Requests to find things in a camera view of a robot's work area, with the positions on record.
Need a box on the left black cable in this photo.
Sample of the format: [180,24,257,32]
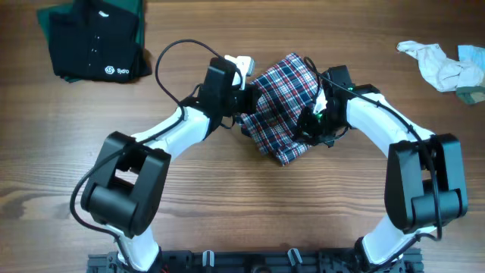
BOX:
[69,38,246,272]

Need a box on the right black cable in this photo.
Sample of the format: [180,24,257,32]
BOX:
[302,55,443,272]

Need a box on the black folded polo shirt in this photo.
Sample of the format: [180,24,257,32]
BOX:
[48,0,154,83]

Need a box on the green folded shirt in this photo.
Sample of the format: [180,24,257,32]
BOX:
[36,0,147,84]

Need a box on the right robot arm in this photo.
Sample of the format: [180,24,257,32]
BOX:
[294,64,468,272]

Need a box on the black cable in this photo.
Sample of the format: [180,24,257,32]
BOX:
[302,55,443,272]
[69,38,246,272]

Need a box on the light blue cloth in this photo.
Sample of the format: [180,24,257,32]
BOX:
[458,45,485,70]

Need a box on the beige crumpled cloth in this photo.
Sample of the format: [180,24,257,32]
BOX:
[396,40,484,93]

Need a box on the olive green cloth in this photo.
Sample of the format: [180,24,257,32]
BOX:
[455,86,484,105]

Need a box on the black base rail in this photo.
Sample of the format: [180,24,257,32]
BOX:
[86,248,424,273]

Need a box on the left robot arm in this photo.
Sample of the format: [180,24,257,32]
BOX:
[80,55,261,272]

